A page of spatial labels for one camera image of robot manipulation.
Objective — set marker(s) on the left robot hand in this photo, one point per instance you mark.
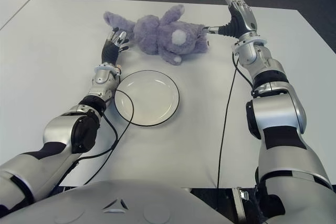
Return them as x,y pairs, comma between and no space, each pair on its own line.
109,51

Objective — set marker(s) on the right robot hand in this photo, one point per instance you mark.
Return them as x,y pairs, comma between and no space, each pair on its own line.
242,16

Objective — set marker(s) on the purple plush bunny doll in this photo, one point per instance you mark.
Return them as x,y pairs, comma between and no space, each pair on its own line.
157,35

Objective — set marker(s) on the white plate black rim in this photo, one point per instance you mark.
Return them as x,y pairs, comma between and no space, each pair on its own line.
149,98

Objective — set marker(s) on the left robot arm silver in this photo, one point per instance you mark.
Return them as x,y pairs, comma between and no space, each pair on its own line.
60,129

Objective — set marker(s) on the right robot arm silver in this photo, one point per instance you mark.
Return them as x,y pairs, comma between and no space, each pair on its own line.
278,111

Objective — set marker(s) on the grey robot torso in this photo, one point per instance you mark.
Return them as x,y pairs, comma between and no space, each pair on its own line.
157,200

